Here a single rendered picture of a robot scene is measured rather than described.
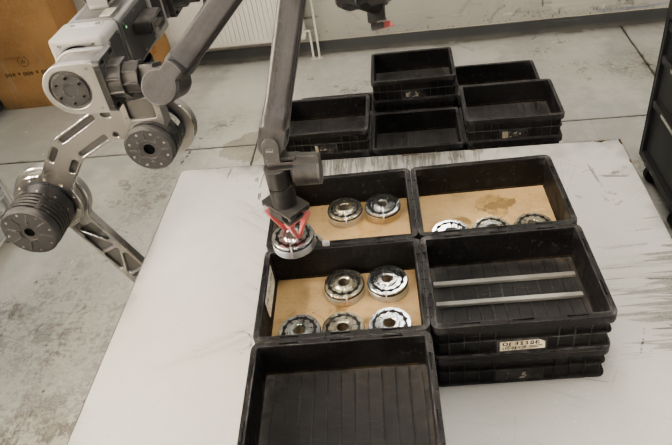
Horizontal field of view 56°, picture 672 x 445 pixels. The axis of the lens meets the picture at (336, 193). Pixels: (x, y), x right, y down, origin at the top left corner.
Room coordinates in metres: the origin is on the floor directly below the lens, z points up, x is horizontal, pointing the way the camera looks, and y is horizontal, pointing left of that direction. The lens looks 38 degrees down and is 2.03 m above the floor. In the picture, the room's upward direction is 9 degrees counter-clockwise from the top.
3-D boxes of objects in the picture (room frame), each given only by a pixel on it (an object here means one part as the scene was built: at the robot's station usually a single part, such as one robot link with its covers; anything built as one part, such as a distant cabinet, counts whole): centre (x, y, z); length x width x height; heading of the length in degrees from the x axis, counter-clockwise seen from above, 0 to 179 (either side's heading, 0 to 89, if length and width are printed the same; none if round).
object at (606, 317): (1.01, -0.37, 0.92); 0.40 x 0.30 x 0.02; 83
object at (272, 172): (1.14, 0.11, 1.22); 0.07 x 0.06 x 0.07; 81
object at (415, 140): (2.36, -0.40, 0.31); 0.40 x 0.30 x 0.34; 81
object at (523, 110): (2.29, -0.80, 0.37); 0.40 x 0.30 x 0.45; 81
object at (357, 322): (0.98, 0.04, 0.86); 0.10 x 0.10 x 0.01
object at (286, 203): (1.14, 0.12, 1.16); 0.10 x 0.07 x 0.07; 39
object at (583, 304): (1.01, -0.37, 0.87); 0.40 x 0.30 x 0.11; 83
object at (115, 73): (1.27, 0.41, 1.45); 0.09 x 0.08 x 0.12; 171
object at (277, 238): (1.14, 0.12, 1.04); 0.10 x 0.10 x 0.01
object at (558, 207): (1.30, -0.41, 0.87); 0.40 x 0.30 x 0.11; 83
